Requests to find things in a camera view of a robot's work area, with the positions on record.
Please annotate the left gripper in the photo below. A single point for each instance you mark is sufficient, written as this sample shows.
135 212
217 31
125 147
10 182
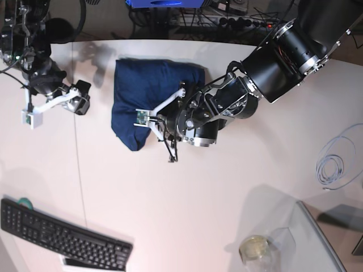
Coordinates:
177 124

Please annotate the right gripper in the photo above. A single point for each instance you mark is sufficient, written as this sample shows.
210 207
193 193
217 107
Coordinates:
48 81

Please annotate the dark blue t-shirt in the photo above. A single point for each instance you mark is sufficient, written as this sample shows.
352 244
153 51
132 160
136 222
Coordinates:
144 84

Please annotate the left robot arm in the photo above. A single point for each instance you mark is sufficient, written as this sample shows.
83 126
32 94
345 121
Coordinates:
291 52

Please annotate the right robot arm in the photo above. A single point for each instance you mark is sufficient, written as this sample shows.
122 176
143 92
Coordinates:
27 35

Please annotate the green tape roll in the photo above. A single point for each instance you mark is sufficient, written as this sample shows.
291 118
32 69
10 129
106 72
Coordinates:
25 202

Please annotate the white power strip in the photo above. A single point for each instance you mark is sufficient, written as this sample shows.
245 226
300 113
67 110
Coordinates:
237 22

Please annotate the blue box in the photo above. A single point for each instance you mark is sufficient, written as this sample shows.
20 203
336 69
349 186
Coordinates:
165 3

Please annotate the black computer keyboard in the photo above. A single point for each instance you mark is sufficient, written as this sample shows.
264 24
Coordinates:
79 244

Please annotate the clear glass jar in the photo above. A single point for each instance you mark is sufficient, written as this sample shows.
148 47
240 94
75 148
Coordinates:
255 253

